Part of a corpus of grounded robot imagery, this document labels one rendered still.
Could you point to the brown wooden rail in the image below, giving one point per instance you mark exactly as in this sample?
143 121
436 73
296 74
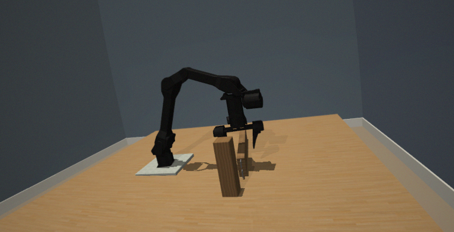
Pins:
242 154

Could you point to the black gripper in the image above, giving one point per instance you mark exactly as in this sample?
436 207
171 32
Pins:
237 123

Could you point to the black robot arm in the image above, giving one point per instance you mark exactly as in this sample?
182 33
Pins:
170 88

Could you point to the brown wooden post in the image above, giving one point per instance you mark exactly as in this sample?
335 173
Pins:
227 166

